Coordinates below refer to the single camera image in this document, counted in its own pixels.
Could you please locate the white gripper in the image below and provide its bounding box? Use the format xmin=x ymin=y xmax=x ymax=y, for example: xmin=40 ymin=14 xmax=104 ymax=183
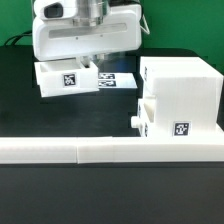
xmin=32 ymin=3 xmax=142 ymax=68

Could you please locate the white drawer tray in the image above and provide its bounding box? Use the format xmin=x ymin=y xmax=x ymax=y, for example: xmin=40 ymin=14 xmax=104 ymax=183
xmin=34 ymin=59 xmax=99 ymax=97
xmin=131 ymin=100 xmax=150 ymax=137

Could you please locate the white front drawer tray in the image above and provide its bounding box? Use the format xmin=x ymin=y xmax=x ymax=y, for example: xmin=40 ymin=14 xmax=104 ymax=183
xmin=131 ymin=100 xmax=150 ymax=137

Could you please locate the white drawer cabinet box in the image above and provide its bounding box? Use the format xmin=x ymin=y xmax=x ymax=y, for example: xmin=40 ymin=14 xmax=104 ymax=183
xmin=138 ymin=56 xmax=223 ymax=138

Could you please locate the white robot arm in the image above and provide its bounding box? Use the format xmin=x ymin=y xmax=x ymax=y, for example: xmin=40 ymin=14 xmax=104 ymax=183
xmin=32 ymin=0 xmax=149 ymax=62

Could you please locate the fiducial marker sheet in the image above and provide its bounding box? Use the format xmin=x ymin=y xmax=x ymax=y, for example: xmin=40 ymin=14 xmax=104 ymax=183
xmin=98 ymin=73 xmax=137 ymax=89

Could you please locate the white L-shaped fence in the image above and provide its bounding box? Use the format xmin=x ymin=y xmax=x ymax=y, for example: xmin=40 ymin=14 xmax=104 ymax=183
xmin=0 ymin=135 xmax=224 ymax=164

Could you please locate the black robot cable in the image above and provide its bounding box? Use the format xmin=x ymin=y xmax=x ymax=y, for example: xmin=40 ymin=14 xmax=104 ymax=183
xmin=3 ymin=29 xmax=34 ymax=47

